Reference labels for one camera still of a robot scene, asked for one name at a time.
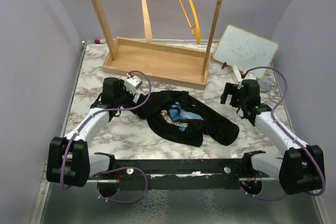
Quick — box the light wooden hanger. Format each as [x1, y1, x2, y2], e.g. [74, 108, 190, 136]
[141, 0, 153, 43]

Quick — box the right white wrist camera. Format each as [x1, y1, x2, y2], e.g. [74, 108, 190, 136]
[237, 73, 258, 90]

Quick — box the small whiteboard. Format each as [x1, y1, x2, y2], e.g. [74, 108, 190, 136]
[213, 25, 279, 71]

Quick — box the wooden clothes rack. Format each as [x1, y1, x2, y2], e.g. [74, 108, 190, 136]
[91, 0, 222, 90]

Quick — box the small clear cup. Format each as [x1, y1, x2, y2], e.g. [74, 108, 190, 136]
[259, 78, 272, 90]

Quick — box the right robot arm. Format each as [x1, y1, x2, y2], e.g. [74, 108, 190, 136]
[220, 79, 326, 196]

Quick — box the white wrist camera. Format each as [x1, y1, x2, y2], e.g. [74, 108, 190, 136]
[237, 73, 258, 90]
[124, 76, 142, 95]

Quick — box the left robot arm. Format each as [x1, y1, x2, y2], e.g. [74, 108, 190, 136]
[46, 76, 142, 187]

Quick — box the white board eraser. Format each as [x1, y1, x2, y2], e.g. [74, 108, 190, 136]
[230, 65, 242, 83]

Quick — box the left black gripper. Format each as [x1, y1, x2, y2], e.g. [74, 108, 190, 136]
[115, 80, 144, 114]

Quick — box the pink capped marker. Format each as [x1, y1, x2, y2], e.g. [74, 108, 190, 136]
[94, 39, 106, 44]

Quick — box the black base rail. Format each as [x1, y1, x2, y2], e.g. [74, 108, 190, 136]
[86, 152, 274, 191]

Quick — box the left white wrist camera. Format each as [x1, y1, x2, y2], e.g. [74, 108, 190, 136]
[124, 76, 142, 95]

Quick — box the black printed t shirt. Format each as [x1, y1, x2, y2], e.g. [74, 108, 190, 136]
[132, 90, 239, 147]

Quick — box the yellow plastic hanger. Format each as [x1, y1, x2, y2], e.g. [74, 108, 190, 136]
[178, 0, 201, 45]

